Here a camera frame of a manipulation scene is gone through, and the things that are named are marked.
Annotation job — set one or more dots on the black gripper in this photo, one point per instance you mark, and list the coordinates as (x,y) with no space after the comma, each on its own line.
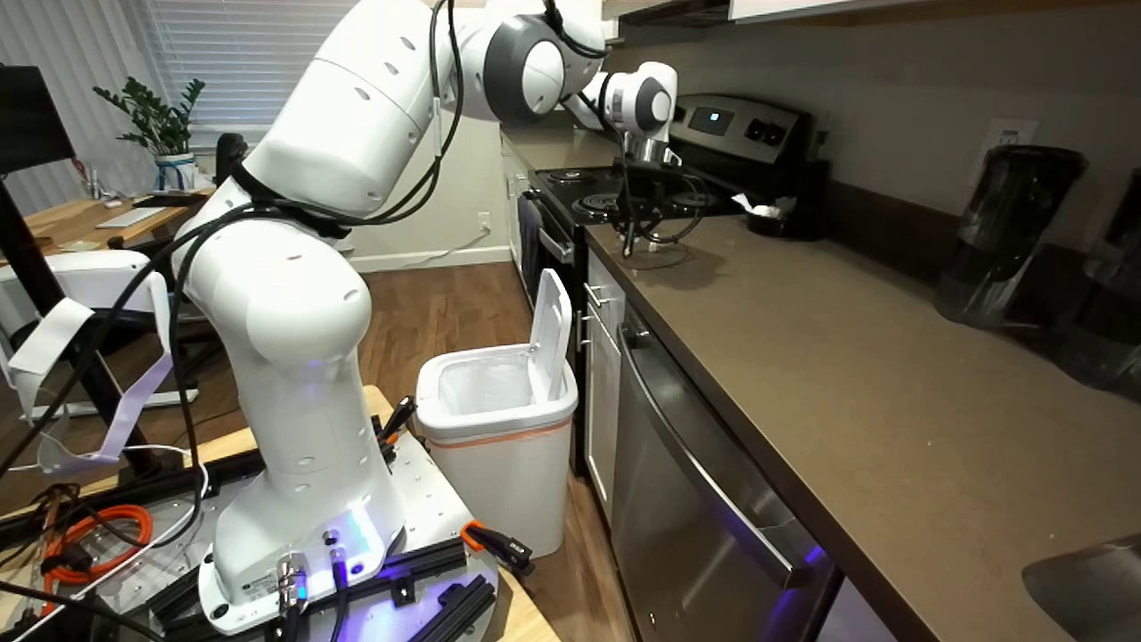
(646,198)

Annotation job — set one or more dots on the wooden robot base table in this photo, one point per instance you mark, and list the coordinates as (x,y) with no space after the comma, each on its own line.
(426,583)

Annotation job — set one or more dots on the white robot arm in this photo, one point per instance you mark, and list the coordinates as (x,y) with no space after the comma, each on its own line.
(261,264)

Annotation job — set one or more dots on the white kitchen drawer cabinet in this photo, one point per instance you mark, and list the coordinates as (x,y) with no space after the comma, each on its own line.
(605,313)

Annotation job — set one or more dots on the white plastic trash bin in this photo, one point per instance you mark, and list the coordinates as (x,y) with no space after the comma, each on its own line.
(497,424)

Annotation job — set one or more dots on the black electric stove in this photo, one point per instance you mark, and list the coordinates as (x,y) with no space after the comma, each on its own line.
(735,156)

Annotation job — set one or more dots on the stainless steel dishwasher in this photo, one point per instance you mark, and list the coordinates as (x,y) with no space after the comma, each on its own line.
(683,598)

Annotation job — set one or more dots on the black clamp with orange tip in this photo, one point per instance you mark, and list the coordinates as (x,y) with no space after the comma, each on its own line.
(503,546)

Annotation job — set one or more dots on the potted green plant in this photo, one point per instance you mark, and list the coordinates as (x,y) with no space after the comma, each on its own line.
(162,126)

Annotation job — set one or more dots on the wooden desk in background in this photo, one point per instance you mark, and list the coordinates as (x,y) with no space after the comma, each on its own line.
(110,223)

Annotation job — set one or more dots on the stainless steel sink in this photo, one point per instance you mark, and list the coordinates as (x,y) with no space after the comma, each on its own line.
(1093,594)

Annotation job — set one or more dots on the silver dishwasher handle bar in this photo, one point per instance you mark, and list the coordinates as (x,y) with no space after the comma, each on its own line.
(685,478)

